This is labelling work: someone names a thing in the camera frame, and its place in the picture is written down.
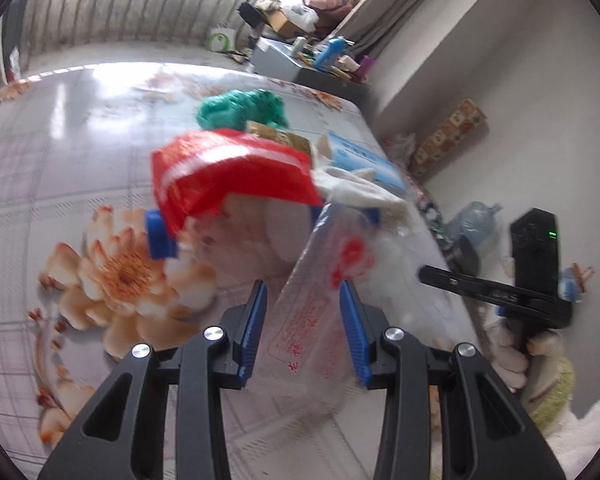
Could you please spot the white and green bag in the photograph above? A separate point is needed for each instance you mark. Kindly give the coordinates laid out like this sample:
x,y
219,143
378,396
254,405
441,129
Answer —
x,y
221,40

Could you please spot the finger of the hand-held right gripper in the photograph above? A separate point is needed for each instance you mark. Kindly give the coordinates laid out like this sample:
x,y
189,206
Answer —
x,y
455,280

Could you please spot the red and white snack bag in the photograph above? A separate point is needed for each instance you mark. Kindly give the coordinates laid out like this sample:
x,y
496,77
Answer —
x,y
230,175

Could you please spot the open cardboard box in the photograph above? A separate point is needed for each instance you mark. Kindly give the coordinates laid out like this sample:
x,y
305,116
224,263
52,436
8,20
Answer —
x,y
286,21

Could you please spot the green plastic bag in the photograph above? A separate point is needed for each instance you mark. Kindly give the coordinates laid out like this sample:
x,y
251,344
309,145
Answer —
x,y
235,107

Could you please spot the clear plastic bag red print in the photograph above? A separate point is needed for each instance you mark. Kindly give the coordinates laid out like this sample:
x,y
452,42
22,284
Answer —
x,y
320,310

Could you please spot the blue detergent bottle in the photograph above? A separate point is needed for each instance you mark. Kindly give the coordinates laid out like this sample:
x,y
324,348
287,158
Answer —
x,y
330,52

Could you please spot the grey cabinet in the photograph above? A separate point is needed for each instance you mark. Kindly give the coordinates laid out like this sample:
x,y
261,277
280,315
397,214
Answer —
x,y
280,62

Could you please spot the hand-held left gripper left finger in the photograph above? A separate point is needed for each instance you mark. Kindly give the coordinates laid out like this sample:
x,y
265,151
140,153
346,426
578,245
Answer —
x,y
252,330

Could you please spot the person's right hand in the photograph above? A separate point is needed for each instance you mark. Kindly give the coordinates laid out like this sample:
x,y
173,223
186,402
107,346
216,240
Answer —
x,y
510,357

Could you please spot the tall patterned cardboard box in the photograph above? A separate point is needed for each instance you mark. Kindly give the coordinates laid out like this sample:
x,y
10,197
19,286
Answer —
x,y
450,135

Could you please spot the grey curtain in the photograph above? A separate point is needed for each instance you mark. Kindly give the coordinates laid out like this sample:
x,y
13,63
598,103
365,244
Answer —
x,y
405,10

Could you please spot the metal railing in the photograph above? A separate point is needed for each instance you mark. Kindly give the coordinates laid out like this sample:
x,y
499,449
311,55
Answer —
x,y
130,15

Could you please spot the black rice cooker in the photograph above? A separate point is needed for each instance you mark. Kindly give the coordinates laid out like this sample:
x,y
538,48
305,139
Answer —
x,y
469,255

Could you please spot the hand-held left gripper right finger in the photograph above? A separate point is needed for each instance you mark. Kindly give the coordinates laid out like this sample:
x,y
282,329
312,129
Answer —
x,y
355,335

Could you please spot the gold brown box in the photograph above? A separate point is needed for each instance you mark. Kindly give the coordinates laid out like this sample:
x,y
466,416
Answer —
x,y
280,137

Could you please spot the blue and white pack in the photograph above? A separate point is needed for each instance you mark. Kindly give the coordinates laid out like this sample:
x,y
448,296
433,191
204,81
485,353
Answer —
x,y
360,155

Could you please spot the blue plastic object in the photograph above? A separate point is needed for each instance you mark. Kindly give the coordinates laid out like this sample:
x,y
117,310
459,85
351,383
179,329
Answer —
x,y
161,235

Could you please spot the purple cup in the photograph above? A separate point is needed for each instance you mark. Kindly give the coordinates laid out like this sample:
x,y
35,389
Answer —
x,y
366,67

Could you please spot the empty clear water jug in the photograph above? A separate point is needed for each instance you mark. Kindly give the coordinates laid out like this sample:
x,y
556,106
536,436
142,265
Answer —
x,y
472,222

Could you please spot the white fluffy rug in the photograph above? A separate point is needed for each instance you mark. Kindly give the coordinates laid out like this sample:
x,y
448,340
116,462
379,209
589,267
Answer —
x,y
585,435

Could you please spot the white cloth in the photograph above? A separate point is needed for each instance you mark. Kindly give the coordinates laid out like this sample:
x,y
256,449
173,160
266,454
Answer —
x,y
360,191

